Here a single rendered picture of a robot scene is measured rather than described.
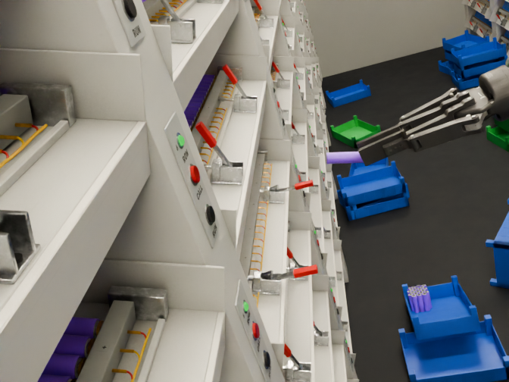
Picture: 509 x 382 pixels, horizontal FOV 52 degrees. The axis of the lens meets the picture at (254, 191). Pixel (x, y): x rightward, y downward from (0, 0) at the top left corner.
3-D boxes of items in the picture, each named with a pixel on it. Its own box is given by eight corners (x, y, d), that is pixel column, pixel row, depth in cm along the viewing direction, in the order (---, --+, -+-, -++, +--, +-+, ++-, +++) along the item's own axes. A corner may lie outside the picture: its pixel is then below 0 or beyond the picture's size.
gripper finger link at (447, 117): (479, 117, 78) (482, 120, 77) (408, 151, 80) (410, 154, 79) (470, 95, 76) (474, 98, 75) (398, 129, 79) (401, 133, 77)
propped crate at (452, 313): (405, 304, 200) (401, 284, 198) (460, 294, 196) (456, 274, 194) (416, 340, 170) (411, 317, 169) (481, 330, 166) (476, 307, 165)
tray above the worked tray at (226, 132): (265, 101, 111) (268, 34, 104) (235, 283, 58) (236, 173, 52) (171, 96, 112) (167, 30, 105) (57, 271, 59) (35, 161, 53)
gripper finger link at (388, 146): (417, 139, 79) (422, 147, 76) (385, 153, 80) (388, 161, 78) (413, 131, 79) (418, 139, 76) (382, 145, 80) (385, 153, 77)
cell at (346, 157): (326, 150, 83) (367, 148, 82) (326, 157, 85) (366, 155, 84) (326, 159, 82) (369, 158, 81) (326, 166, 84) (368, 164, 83)
